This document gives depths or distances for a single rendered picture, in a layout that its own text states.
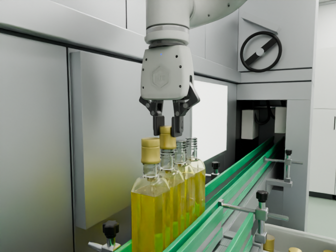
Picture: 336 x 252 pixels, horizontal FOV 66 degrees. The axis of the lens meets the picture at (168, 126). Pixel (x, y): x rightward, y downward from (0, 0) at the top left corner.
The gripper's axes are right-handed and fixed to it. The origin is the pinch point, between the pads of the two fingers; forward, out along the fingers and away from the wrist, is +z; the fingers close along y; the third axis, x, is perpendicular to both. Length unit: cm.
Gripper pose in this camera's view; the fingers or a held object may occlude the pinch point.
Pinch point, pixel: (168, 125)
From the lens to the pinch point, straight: 51.6
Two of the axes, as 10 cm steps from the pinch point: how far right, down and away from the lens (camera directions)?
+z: 0.0, 10.0, 0.9
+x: 5.1, -0.8, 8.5
